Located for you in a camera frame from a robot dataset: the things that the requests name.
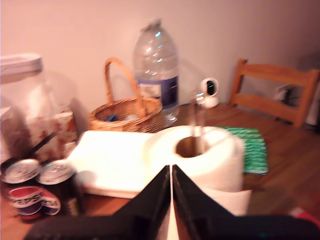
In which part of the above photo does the small blue packet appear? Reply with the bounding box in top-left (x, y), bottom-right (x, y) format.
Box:
top-left (101, 112), bottom-right (118, 124)

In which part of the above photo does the gingerbread print box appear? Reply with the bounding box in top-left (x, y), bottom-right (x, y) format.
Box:
top-left (26, 111), bottom-right (79, 162)

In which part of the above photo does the green wave pattern pouch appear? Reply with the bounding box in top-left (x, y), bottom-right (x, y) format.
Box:
top-left (219, 126), bottom-right (270, 176)

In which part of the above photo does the wooden chair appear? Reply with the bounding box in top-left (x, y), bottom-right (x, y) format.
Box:
top-left (228, 58), bottom-right (320, 128)

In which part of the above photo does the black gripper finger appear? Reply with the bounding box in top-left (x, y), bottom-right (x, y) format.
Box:
top-left (113, 164), bottom-right (172, 240)
top-left (172, 164), bottom-right (236, 240)

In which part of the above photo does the white paper towel roll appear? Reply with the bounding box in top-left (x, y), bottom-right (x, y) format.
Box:
top-left (143, 124), bottom-right (253, 240)

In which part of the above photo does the clear jar white lid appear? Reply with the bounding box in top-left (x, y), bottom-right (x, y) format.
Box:
top-left (0, 52), bottom-right (76, 161)

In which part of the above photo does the wicker basket with handle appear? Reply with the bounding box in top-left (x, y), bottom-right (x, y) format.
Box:
top-left (88, 57), bottom-right (166, 133)

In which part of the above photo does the metallic wire towel stand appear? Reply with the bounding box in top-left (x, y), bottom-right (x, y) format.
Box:
top-left (188, 89), bottom-right (208, 153)

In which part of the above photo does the large clear water bottle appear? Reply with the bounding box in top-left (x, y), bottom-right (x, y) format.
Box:
top-left (132, 17), bottom-right (181, 126)

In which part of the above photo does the small white round camera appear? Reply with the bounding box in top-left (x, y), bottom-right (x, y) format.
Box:
top-left (198, 77), bottom-right (220, 109)

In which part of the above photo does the small dark pan black handle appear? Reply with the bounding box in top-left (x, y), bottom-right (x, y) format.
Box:
top-left (0, 131), bottom-right (58, 176)

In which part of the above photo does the black Pepsi Max can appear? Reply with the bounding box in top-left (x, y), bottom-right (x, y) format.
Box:
top-left (0, 158), bottom-right (43, 225)
top-left (36, 159), bottom-right (85, 218)

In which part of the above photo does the pink paper sheet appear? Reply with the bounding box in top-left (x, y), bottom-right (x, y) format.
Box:
top-left (288, 207), bottom-right (320, 226)

